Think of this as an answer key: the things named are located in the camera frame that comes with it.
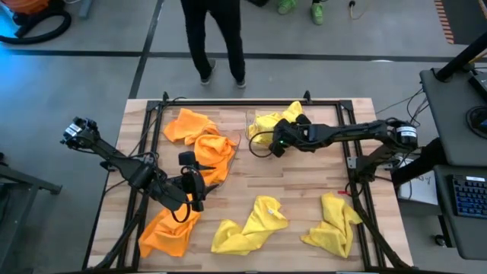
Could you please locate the black aluminium rig frame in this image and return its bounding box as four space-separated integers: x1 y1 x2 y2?
81 90 414 272

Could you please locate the black pole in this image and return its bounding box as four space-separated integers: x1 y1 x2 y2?
434 32 487 83
390 136 450 188

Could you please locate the backlit black keyboard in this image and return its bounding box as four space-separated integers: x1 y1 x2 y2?
451 174 487 219

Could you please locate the black round pad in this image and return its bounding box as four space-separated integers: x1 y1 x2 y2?
466 105 487 139

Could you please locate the dark grey metal cart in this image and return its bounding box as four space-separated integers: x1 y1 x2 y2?
0 151 64 274

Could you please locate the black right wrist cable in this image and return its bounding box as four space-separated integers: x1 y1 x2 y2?
248 130 275 159

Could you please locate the black vacuum hose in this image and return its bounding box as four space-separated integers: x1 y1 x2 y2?
0 8 73 46

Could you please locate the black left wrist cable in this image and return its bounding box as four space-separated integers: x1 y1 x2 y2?
170 197 192 225

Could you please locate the yellow microfiber towel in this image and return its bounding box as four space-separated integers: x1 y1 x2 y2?
299 191 364 260
247 111 285 148
282 100 306 125
210 195 290 256

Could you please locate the person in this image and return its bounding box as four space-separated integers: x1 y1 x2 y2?
180 0 248 90
276 0 325 27

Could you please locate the thin black cable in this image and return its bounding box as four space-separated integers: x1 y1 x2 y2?
374 88 425 115

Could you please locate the yellow cable black plug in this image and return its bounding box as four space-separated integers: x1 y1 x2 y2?
348 0 368 21

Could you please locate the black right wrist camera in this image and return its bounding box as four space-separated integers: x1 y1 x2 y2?
268 140 287 158

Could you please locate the grey desk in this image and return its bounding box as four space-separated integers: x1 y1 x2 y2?
419 67 487 168
433 164 487 262

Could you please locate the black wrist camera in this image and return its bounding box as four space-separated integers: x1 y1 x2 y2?
268 140 287 158
178 151 198 167

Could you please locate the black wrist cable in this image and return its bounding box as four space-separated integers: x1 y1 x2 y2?
248 130 275 159
170 197 192 225

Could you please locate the small grey box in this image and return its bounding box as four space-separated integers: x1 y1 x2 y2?
78 0 95 20

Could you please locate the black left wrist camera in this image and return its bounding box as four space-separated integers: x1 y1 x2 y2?
178 151 198 167

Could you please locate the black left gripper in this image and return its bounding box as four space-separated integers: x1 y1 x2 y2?
177 163 221 213

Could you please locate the dark mat striped edge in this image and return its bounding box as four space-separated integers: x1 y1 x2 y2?
433 0 487 46

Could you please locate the orange shop vacuum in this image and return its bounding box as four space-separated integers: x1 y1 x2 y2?
0 0 51 16

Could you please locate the white paper sheet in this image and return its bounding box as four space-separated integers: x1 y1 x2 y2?
396 156 439 207

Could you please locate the orange microfiber towel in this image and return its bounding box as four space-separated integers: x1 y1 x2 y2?
162 107 221 146
193 133 237 186
138 196 202 260

